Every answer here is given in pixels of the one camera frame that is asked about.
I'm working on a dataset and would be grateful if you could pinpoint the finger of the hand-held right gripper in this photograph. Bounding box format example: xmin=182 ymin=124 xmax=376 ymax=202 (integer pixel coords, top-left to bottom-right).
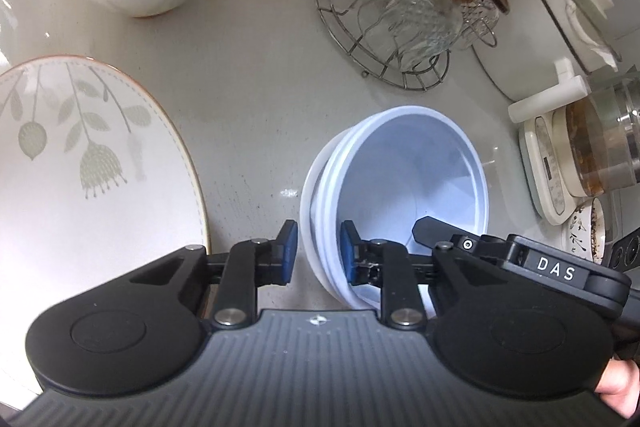
xmin=412 ymin=216 xmax=509 ymax=264

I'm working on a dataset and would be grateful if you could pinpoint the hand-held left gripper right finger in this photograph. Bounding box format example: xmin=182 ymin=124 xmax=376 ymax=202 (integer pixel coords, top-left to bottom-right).
xmin=340 ymin=221 xmax=526 ymax=331

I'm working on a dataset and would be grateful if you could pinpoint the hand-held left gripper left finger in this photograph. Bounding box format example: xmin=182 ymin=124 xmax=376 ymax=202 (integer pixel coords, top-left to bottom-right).
xmin=127 ymin=219 xmax=300 ymax=331

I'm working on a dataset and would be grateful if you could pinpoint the white plastic bowl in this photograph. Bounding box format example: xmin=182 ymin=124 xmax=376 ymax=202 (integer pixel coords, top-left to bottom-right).
xmin=327 ymin=106 xmax=490 ymax=312
xmin=299 ymin=142 xmax=351 ymax=303
xmin=314 ymin=127 xmax=381 ymax=308

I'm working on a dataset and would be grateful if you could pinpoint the white leaf-print plate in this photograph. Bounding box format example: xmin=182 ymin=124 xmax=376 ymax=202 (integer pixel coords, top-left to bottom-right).
xmin=0 ymin=55 xmax=211 ymax=410

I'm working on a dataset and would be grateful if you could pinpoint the person's right hand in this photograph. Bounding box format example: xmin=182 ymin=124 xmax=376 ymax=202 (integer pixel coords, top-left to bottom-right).
xmin=595 ymin=356 xmax=640 ymax=421

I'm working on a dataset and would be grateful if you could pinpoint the floral print ceramic cup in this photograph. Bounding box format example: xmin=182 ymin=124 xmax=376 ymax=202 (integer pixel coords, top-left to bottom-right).
xmin=560 ymin=197 xmax=609 ymax=264

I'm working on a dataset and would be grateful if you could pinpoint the white lidded pot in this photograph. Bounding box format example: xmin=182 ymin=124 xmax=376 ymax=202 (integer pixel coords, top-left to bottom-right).
xmin=471 ymin=0 xmax=624 ymax=103

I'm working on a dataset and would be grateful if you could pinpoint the glass kettle with white handle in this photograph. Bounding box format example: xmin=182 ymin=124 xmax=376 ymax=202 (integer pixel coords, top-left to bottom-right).
xmin=508 ymin=58 xmax=640 ymax=198

